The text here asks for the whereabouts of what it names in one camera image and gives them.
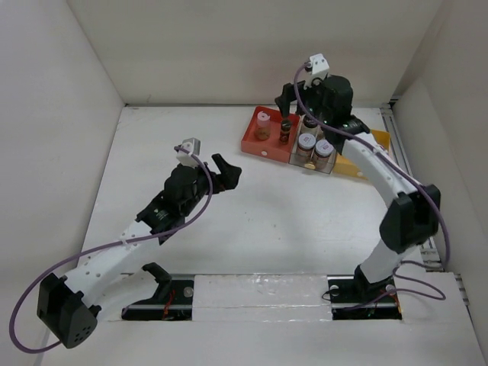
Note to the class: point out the black cap white powder bottle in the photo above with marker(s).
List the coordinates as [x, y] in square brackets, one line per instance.
[308, 126]

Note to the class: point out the metal side rail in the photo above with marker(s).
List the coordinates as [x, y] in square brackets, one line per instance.
[429, 250]

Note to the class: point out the small dark label spice bottle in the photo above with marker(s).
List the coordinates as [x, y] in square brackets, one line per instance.
[285, 131]

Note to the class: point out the white lid red label jar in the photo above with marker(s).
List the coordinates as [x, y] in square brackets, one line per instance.
[305, 146]

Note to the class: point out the yellow plastic tray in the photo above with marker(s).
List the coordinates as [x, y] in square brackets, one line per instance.
[357, 158]

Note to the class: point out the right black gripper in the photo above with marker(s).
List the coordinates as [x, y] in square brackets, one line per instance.
[284, 101]

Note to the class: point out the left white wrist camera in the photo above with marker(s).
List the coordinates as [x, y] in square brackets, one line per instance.
[188, 150]

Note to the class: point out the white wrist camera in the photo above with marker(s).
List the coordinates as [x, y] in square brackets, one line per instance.
[317, 70]
[188, 150]

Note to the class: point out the red plastic tray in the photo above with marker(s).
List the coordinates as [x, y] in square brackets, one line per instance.
[271, 148]

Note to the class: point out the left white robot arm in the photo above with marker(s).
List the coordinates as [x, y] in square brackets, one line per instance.
[72, 304]

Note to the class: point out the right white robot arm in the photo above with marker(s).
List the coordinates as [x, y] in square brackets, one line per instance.
[413, 210]

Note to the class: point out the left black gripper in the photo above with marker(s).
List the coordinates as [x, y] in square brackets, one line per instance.
[227, 178]

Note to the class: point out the pink cap spice bottle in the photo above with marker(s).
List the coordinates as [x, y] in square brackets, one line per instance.
[263, 126]

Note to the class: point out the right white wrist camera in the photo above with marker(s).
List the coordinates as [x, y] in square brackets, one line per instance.
[317, 70]

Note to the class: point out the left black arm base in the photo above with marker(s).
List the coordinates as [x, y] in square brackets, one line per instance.
[172, 300]

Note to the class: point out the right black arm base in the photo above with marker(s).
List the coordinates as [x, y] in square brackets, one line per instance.
[347, 303]

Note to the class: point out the clear plastic tray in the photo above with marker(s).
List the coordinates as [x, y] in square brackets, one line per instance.
[311, 164]

